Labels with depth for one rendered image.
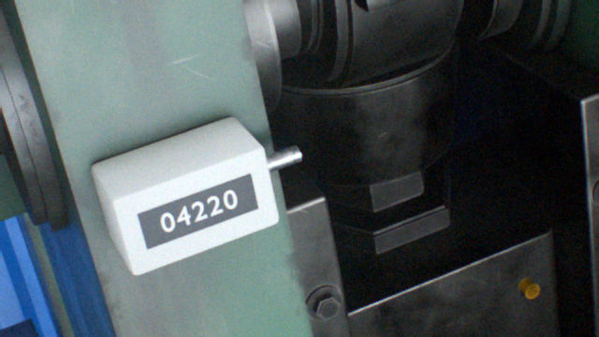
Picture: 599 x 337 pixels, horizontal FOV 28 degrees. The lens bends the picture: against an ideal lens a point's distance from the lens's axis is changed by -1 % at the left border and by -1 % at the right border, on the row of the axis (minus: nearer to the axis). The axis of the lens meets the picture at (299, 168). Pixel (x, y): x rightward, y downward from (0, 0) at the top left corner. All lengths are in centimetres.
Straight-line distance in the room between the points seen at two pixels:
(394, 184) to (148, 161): 24
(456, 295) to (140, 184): 26
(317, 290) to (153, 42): 17
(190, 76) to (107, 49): 4
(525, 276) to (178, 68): 29
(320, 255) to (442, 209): 14
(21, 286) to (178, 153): 148
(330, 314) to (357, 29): 15
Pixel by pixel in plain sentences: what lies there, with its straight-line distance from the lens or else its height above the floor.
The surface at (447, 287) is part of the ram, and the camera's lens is 71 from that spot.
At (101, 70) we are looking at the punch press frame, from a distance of 53.
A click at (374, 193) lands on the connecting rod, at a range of 73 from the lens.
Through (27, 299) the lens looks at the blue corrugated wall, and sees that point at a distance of 202.
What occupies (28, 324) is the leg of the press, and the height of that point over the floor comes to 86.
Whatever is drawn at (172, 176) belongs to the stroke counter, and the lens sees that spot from 51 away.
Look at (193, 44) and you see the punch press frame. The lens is 54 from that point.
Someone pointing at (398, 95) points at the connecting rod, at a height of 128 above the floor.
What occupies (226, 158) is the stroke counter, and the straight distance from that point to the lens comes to 52.
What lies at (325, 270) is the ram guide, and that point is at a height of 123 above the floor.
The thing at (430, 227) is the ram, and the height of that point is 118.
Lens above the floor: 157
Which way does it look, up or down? 29 degrees down
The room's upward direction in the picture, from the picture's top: 11 degrees counter-clockwise
